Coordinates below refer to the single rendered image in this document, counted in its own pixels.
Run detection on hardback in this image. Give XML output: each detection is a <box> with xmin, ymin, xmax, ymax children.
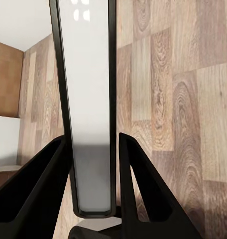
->
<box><xmin>49</xmin><ymin>0</ymin><xmax>117</xmax><ymax>219</ymax></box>

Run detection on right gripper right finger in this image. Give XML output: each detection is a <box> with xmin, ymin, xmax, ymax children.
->
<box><xmin>118</xmin><ymin>133</ymin><xmax>203</xmax><ymax>239</ymax></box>

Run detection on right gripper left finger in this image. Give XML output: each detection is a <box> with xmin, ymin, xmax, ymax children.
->
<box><xmin>0</xmin><ymin>135</ymin><xmax>69</xmax><ymax>239</ymax></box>

